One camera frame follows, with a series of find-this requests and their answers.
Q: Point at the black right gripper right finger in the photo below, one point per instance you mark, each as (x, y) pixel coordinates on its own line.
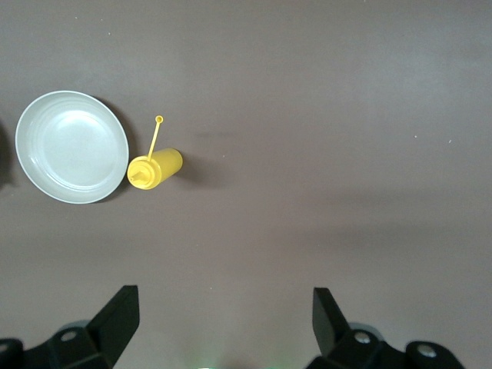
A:
(334, 330)

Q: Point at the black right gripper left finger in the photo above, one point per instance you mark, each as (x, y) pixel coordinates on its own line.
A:
(104, 334)

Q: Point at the yellow squeeze bottle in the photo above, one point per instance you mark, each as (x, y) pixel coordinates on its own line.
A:
(155, 169)

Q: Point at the beige round plate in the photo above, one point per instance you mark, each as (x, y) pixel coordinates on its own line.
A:
(71, 146)

